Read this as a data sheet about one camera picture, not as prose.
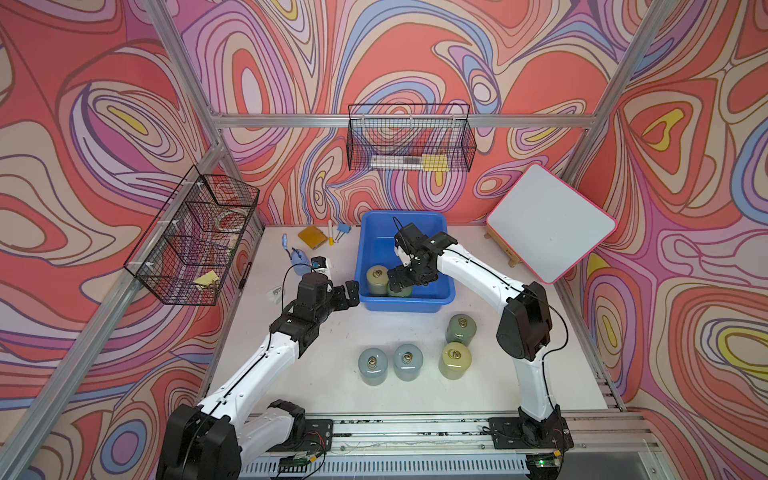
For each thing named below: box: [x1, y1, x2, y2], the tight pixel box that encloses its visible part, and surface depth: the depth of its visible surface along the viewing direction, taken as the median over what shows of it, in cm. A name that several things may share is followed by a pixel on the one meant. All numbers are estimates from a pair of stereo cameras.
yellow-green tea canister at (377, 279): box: [366, 265, 389, 296], surface depth 95 cm
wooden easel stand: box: [484, 224, 522, 268], surface depth 108 cm
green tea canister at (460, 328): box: [445, 313, 477, 347], surface depth 86 cm
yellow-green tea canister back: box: [438, 341, 472, 381], surface depth 80 cm
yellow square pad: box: [297, 225, 329, 250], surface depth 117 cm
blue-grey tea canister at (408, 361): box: [393, 343, 424, 382], surface depth 80 cm
